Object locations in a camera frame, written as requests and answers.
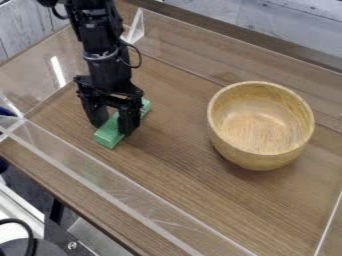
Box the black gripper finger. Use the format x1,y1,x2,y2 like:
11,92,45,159
118,102,143,135
81,95,109,128

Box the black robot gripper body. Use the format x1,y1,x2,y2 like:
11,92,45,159
74,48,145,110

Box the green rectangular block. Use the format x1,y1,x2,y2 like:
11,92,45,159
93,97,153,150

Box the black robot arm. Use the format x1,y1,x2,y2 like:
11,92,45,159
37,0,145,135

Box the light wooden bowl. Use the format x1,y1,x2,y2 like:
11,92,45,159
208,81,316,171

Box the black table leg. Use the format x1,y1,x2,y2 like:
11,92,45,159
50,199,65,224

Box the clear acrylic corner bracket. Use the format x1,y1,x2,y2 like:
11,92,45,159
122,8,145,44

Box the clear acrylic barrier wall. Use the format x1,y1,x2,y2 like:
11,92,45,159
0,93,256,256

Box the metal base plate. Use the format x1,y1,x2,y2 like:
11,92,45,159
62,218,134,256

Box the black cable loop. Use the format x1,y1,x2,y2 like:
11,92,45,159
0,218,38,256

